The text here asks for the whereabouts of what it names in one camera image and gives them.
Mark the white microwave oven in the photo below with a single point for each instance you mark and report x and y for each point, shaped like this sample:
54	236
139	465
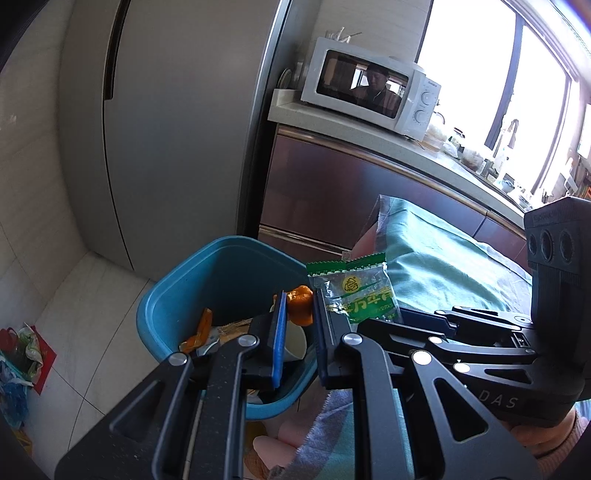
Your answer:
425	106

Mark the brown base cabinets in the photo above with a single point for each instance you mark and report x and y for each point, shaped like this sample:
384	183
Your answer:
323	194

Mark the crumpled floor plastic bag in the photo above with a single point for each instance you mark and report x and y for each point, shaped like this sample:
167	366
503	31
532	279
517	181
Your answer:
14	401

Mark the large kitchen window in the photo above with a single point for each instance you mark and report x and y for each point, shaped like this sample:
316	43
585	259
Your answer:
461	69

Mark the teal plastic bin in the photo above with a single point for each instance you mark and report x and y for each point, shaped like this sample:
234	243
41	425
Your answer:
221	267

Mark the grey refrigerator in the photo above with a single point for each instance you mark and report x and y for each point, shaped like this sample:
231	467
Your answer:
184	138

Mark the large golden snack wrapper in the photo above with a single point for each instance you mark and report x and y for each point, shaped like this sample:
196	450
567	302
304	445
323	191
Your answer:
233	330

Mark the red bag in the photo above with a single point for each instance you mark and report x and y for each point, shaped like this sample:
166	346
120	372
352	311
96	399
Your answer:
44	360

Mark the beige kitchen counter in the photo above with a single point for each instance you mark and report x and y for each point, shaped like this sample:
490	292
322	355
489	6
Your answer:
351	134

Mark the clear green-edged wrapper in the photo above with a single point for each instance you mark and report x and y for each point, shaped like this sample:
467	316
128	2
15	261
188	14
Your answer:
364	286

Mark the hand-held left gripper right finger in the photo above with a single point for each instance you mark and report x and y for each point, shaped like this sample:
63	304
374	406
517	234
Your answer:
319	341

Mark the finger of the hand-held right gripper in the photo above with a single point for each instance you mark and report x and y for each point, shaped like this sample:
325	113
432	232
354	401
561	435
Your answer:
461	350
485	323

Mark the person's right hand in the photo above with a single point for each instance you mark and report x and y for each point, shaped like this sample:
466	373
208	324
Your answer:
540	436

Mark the pink cloth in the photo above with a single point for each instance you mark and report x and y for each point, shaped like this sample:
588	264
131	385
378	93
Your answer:
277	443

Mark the round plate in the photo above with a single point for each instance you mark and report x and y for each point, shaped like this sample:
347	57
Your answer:
286	78

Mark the orange peel piece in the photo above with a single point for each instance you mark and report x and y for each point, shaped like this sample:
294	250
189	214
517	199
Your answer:
203	327
300	300

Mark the white dotted paper cup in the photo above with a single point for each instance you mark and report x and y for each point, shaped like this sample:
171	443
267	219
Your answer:
295	346

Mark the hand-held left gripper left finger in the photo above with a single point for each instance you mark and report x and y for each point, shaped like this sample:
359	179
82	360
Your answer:
277	341

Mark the small white ornament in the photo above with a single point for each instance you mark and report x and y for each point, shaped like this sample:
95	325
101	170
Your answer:
341	36

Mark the kitchen faucet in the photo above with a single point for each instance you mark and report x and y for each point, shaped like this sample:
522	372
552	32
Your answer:
513	134

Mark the blue printed tablecloth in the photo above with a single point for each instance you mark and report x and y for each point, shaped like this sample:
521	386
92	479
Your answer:
438	272

